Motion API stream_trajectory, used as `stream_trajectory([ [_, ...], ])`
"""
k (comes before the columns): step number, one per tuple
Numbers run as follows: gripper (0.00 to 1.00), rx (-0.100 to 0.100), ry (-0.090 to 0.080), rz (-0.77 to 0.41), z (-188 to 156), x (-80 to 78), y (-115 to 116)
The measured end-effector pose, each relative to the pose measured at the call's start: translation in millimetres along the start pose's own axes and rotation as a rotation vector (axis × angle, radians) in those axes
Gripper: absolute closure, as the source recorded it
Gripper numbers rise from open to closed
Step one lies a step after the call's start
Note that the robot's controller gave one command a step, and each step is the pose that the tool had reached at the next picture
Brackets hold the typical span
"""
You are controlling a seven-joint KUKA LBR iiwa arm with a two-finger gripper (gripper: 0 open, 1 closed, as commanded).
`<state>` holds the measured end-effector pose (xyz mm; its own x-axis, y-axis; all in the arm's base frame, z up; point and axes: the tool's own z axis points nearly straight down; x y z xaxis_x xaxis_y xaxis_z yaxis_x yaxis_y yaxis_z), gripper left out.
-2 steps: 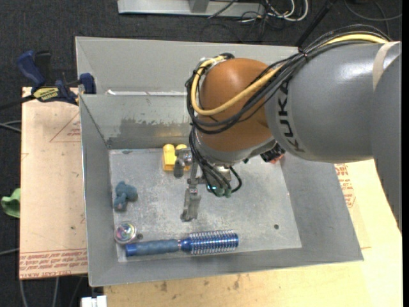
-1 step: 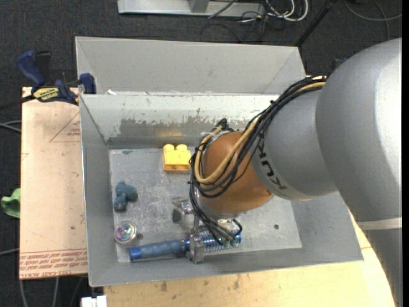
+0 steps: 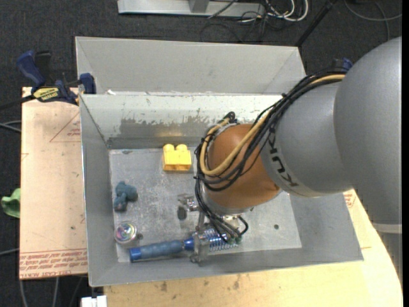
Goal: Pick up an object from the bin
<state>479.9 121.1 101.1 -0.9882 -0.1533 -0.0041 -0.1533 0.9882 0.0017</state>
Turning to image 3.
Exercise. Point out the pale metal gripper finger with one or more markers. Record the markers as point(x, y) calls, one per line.
point(190, 204)
point(198, 249)

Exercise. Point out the grey metal bin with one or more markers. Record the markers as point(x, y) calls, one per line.
point(153, 184)

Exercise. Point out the yellow toy brick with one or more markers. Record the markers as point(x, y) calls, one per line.
point(176, 159)

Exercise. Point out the blue toy animal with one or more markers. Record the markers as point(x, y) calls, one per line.
point(124, 193)

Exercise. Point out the shiny silver round cap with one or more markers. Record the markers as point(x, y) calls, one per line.
point(125, 233)

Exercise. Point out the brown cardboard board red print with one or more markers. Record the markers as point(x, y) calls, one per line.
point(51, 187)

